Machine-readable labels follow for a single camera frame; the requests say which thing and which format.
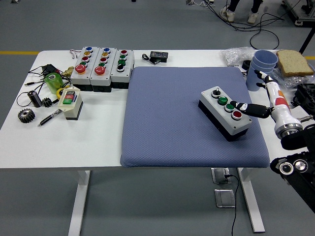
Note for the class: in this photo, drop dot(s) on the grey four-button control box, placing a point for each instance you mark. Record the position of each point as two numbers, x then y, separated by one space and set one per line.
120 77
211 103

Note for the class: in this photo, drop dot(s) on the brass fitting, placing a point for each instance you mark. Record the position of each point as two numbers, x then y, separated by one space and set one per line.
67 71

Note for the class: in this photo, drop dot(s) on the clear plastic bag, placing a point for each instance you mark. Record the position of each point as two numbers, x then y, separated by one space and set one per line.
292 79

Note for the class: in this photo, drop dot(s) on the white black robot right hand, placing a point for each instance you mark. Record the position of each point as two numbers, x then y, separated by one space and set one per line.
280 110

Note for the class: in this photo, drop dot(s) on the aluminium frame cart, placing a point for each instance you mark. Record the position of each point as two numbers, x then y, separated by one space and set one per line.
299 14

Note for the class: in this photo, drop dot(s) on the clear bubble wrap bag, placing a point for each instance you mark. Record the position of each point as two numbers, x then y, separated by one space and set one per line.
233 55

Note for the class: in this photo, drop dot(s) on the black power adapter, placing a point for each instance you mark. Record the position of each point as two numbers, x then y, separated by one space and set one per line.
50 68

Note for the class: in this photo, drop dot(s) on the black mechanical device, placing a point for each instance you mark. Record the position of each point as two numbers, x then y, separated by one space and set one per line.
306 96

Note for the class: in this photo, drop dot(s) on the blue plastic cup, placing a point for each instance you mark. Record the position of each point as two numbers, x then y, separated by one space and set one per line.
265 57
256 67
251 81

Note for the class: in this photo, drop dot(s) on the cream switch box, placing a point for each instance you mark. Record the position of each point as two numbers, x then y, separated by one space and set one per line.
71 113

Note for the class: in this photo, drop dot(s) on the yellow tape roll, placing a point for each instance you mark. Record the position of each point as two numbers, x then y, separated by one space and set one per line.
59 93

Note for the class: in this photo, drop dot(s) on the black cylindrical capacitor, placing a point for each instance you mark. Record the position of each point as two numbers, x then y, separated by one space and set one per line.
35 99

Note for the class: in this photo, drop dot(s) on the black round part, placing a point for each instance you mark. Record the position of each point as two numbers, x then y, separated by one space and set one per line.
246 65

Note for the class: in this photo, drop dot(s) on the small black gear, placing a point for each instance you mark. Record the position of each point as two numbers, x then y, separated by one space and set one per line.
46 102

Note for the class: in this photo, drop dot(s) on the blue-grey cushion mat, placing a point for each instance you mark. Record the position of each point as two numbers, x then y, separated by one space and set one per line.
172 86

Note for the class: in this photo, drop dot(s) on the large black gear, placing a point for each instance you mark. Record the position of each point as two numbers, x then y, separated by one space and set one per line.
25 116

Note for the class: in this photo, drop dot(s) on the green plastic cylinder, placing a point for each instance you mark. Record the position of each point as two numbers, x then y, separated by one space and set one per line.
54 84

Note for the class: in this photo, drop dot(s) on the black digital meter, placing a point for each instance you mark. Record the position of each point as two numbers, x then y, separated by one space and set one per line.
159 54

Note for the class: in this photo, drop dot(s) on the metal floor outlet box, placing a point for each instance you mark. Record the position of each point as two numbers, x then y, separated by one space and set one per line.
219 175
224 197

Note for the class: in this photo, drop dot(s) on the black pen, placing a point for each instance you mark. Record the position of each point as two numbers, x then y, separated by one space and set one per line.
48 119

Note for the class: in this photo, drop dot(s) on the person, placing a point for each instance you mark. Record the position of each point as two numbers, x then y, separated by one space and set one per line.
227 13

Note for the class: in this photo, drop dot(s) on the grey five-button control box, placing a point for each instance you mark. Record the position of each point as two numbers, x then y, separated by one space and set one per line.
81 78
101 81

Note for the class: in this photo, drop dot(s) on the bread slice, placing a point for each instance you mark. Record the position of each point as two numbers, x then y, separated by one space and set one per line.
294 62

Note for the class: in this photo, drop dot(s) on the white table leg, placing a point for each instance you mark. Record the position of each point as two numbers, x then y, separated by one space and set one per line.
80 196
251 196

